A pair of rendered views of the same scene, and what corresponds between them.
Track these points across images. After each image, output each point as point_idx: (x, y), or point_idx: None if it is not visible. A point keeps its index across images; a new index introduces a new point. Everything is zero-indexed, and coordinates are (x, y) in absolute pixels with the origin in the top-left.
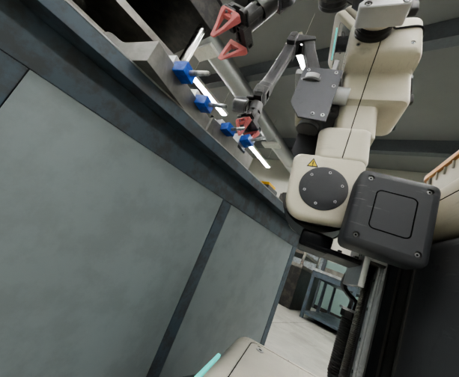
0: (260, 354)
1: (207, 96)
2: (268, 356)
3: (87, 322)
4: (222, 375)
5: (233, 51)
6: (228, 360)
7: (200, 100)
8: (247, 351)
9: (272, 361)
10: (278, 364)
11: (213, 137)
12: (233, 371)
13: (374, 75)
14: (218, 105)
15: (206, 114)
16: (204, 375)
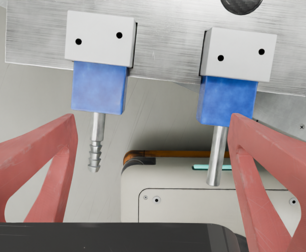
0: (282, 203)
1: (200, 123)
2: (290, 210)
3: None
4: (202, 185)
5: (251, 227)
6: (232, 182)
7: (198, 103)
8: (273, 191)
9: (282, 214)
10: (284, 221)
11: (275, 127)
12: (218, 190)
13: None
14: (209, 159)
15: (274, 93)
16: (202, 172)
